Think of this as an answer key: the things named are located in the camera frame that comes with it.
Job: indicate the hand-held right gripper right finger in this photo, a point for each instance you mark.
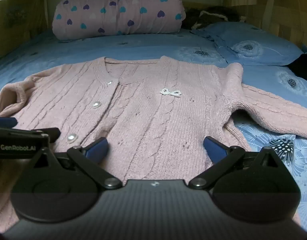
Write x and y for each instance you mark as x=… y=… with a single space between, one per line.
x=213 y=148

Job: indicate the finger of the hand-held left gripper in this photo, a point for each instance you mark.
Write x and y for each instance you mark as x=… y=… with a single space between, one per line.
x=4 y=122
x=46 y=133

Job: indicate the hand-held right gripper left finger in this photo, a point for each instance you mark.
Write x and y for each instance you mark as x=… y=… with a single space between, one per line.
x=99 y=148

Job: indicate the pink knitted cardigan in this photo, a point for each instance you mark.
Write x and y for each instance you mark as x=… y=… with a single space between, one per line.
x=148 y=110

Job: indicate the blue floral bed sheet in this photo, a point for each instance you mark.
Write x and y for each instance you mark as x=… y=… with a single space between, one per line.
x=68 y=48

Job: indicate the blue floral pillow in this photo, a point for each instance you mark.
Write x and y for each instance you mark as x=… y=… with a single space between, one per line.
x=251 y=43

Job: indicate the black cloth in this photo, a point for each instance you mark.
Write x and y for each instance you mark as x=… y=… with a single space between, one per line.
x=302 y=67

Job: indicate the dark fuzzy cloth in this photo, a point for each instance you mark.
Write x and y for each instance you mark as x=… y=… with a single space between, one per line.
x=213 y=16

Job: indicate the pink heart-print folded quilt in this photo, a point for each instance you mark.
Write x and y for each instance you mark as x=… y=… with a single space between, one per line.
x=118 y=10

